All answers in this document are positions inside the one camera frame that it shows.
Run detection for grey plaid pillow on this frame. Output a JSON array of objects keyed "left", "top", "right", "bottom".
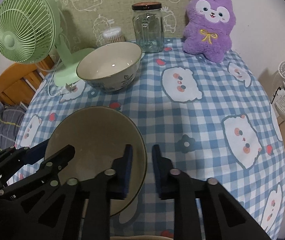
[{"left": 0, "top": 102, "right": 26, "bottom": 151}]

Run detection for large scalloped yellow floral plate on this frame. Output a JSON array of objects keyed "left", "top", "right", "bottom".
[{"left": 110, "top": 235, "right": 173, "bottom": 240}]

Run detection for left ceramic bowl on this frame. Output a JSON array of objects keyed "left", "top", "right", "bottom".
[{"left": 45, "top": 106, "right": 147, "bottom": 224}]

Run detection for ceramic bowl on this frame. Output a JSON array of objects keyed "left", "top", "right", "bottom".
[
  {"left": 76, "top": 42, "right": 143, "bottom": 93},
  {"left": 45, "top": 106, "right": 147, "bottom": 224}
]

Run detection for wooden bed headboard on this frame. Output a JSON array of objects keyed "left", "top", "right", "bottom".
[{"left": 0, "top": 56, "right": 54, "bottom": 106}]

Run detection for blue checkered tablecloth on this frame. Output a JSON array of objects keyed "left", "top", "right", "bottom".
[{"left": 15, "top": 38, "right": 285, "bottom": 239}]

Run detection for back ceramic bowl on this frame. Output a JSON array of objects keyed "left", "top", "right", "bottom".
[{"left": 76, "top": 42, "right": 143, "bottom": 93}]

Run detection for green desk fan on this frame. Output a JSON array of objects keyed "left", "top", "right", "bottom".
[{"left": 0, "top": 0, "right": 93, "bottom": 87}]

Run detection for green cartoon board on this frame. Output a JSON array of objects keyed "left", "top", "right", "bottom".
[{"left": 59, "top": 0, "right": 189, "bottom": 53}]

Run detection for glass jar with black lid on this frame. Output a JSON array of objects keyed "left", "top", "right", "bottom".
[{"left": 132, "top": 2, "right": 164, "bottom": 53}]

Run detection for purple plush bunny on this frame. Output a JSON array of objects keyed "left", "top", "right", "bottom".
[{"left": 183, "top": 0, "right": 236, "bottom": 63}]

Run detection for white fan cable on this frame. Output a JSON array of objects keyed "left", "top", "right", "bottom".
[{"left": 35, "top": 62, "right": 77, "bottom": 97}]

